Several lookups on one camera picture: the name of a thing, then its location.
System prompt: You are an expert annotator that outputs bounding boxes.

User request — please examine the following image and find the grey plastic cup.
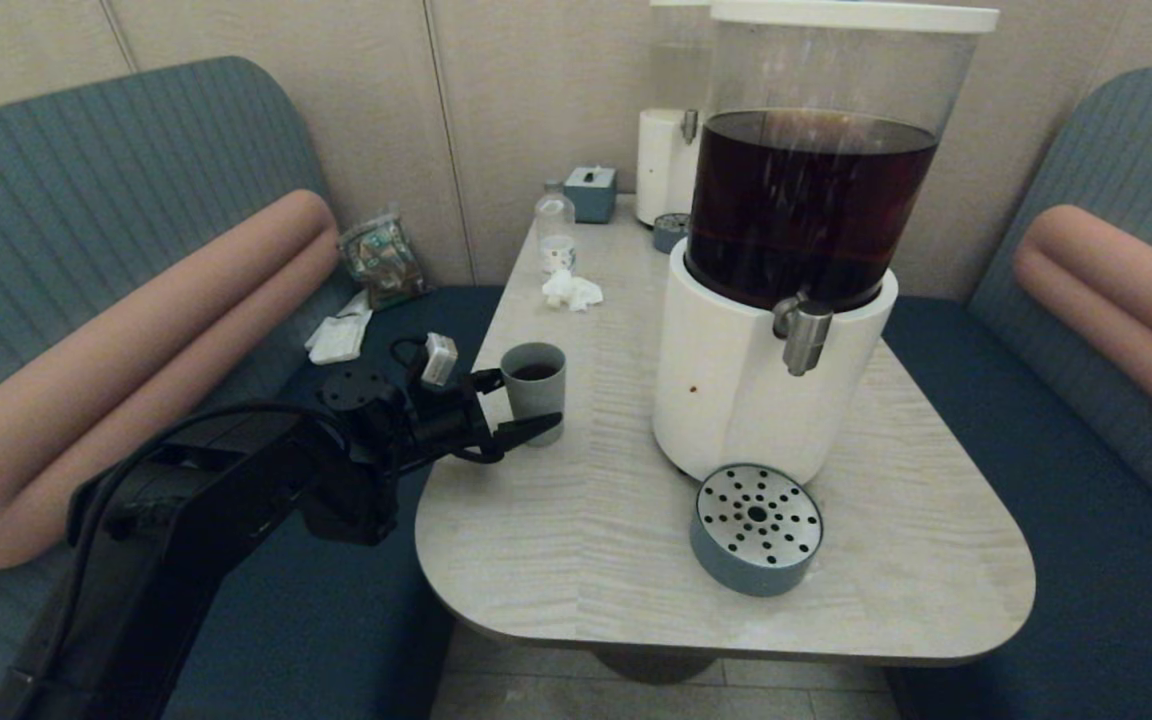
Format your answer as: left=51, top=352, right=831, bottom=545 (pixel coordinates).
left=500, top=342, right=568, bottom=447

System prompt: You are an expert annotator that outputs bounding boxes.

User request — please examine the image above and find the metal tea dispenser tap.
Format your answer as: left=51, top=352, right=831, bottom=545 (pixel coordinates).
left=772, top=292, right=834, bottom=378

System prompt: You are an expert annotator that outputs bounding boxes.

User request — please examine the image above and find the crumpled white tissue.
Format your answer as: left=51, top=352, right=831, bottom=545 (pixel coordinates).
left=542, top=268, right=604, bottom=312

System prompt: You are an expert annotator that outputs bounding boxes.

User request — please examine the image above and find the white napkin pack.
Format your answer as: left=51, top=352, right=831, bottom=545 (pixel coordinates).
left=305, top=290, right=374, bottom=366

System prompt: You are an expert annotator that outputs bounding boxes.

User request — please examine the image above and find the colourful snack bag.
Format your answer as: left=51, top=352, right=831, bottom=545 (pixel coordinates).
left=338, top=208, right=429, bottom=311

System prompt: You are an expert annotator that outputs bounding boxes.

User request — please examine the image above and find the clear plastic bottle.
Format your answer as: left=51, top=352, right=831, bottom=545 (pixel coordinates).
left=534, top=180, right=577, bottom=274

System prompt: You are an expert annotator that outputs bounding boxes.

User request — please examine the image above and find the large dark tea dispenser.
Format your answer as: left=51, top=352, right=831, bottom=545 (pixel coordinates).
left=652, top=0, right=1000, bottom=488

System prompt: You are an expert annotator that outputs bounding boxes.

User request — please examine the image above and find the blue-grey tissue box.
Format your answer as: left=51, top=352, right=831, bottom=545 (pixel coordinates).
left=564, top=165, right=618, bottom=225

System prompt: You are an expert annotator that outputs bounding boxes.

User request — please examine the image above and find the dark blue bench seat cushion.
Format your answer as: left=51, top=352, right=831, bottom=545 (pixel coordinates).
left=161, top=285, right=507, bottom=720
left=876, top=298, right=1152, bottom=720

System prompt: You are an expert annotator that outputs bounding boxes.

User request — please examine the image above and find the small round drip tray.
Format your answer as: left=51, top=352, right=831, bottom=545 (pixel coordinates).
left=652, top=212, right=693, bottom=254

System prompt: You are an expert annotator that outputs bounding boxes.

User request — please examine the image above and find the large round perforated drip tray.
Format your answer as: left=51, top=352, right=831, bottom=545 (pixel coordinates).
left=690, top=463, right=825, bottom=598

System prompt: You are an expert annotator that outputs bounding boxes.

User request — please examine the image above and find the white water dispenser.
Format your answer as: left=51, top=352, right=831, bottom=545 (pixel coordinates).
left=636, top=0, right=719, bottom=228

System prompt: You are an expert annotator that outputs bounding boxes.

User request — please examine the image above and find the pink bolster cushion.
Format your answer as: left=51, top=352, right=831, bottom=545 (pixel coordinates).
left=1014, top=205, right=1152, bottom=449
left=0, top=190, right=340, bottom=571

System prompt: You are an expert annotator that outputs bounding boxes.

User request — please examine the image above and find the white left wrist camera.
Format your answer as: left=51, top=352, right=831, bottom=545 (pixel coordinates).
left=421, top=333, right=460, bottom=389

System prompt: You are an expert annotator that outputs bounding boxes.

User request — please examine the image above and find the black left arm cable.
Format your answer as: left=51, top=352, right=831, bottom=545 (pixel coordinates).
left=31, top=337, right=432, bottom=681

